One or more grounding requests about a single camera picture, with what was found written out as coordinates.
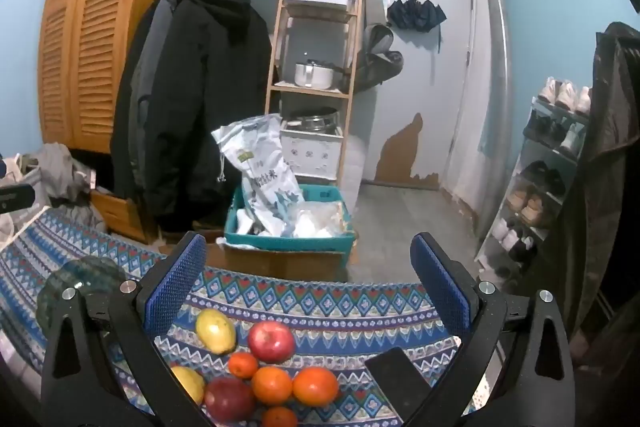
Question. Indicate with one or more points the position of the plain yellow pear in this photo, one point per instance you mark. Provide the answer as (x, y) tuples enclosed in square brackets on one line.
[(191, 383)]

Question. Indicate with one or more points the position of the black hooded coat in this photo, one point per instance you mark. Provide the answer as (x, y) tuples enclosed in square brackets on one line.
[(200, 107)]

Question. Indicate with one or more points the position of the dark olive coat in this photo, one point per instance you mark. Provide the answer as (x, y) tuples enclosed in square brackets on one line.
[(610, 182)]

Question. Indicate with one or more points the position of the grey clothes pile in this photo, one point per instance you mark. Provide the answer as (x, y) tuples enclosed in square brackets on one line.
[(55, 167)]

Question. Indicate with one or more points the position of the grey jacket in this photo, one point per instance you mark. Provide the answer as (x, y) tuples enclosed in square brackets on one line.
[(150, 57)]

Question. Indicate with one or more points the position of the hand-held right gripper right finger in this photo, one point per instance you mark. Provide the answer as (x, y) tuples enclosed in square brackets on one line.
[(442, 287)]

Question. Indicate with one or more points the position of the grey printed tote bag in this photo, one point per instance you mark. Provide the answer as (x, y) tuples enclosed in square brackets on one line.
[(25, 222)]

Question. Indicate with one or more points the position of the white printed rice bag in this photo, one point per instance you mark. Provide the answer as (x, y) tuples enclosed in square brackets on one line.
[(265, 177)]

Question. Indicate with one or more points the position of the bright red apple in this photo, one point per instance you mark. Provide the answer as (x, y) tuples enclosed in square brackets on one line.
[(271, 341)]

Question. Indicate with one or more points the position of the metal pipe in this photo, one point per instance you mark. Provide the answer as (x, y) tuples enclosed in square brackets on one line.
[(497, 82)]

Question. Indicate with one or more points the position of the navy folding umbrella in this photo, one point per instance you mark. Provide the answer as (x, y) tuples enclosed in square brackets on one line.
[(415, 14)]

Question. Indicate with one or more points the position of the large cardboard box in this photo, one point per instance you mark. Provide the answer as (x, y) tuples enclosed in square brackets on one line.
[(280, 263)]

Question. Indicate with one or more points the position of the white door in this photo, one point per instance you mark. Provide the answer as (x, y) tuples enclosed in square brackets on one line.
[(430, 82)]

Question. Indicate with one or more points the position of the grey shoe rack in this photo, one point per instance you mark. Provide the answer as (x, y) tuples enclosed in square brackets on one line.
[(492, 252)]

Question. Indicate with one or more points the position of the steel pot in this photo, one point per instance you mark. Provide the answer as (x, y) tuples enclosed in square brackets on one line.
[(312, 119)]

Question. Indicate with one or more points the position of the black smartphone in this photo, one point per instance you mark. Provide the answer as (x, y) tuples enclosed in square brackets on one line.
[(395, 374)]

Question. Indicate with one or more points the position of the clear plastic bag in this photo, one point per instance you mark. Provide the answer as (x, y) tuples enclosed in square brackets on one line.
[(320, 219)]

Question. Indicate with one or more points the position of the white patterned box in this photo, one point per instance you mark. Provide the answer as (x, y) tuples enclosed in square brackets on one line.
[(310, 154)]

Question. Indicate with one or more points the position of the teal plastic bin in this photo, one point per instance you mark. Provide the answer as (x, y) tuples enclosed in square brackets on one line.
[(320, 194)]

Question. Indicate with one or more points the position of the blue patterned tablecloth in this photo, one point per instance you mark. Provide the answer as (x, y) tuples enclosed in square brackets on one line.
[(325, 307)]

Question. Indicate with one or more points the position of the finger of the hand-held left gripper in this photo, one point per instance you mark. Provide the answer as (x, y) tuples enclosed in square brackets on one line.
[(17, 200)]

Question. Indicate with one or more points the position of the dark glass plate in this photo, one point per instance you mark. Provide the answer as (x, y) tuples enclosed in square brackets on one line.
[(100, 272)]

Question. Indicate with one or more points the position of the small tangerine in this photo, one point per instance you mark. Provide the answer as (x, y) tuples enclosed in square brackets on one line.
[(243, 365), (279, 418)]

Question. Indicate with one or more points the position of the grey hanging bag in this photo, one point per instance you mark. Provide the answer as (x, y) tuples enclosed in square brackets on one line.
[(377, 57)]

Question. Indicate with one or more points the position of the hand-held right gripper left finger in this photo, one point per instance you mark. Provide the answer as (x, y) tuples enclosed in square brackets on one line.
[(175, 287)]

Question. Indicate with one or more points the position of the large orange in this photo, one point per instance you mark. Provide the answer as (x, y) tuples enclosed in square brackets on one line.
[(271, 385), (315, 386)]

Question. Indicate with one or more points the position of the white cooking pot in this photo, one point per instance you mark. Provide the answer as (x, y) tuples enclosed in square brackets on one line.
[(314, 75)]

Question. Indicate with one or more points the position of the wooden shelf rack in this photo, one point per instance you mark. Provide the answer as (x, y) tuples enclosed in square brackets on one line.
[(352, 57)]

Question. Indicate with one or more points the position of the group of assorted shoes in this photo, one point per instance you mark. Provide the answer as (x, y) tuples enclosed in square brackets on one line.
[(532, 207)]

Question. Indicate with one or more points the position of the wooden louvered closet door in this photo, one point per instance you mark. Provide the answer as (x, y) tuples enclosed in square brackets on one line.
[(115, 32), (57, 32)]

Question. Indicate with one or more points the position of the dark red apple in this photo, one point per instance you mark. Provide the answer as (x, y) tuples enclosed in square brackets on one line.
[(227, 399)]

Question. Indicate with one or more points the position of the wooden drawer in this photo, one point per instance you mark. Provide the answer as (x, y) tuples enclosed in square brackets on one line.
[(120, 212)]

